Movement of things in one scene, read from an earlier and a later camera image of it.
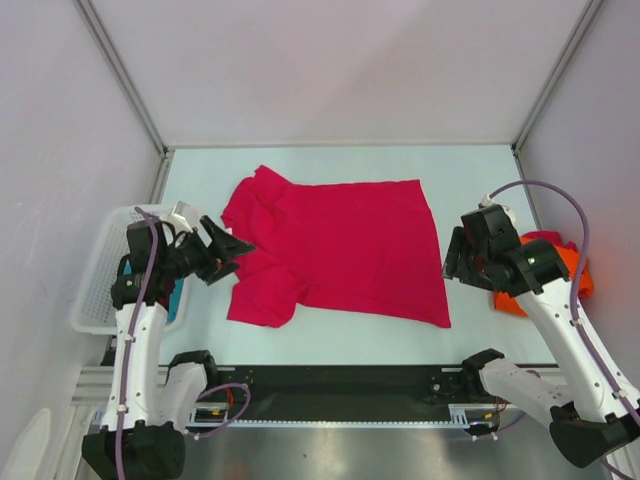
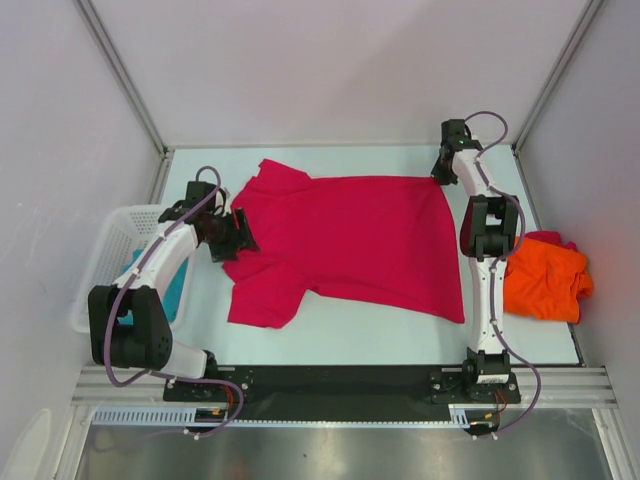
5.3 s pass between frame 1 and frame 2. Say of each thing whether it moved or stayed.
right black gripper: moved
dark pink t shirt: stayed
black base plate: stayed
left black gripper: moved
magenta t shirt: moved
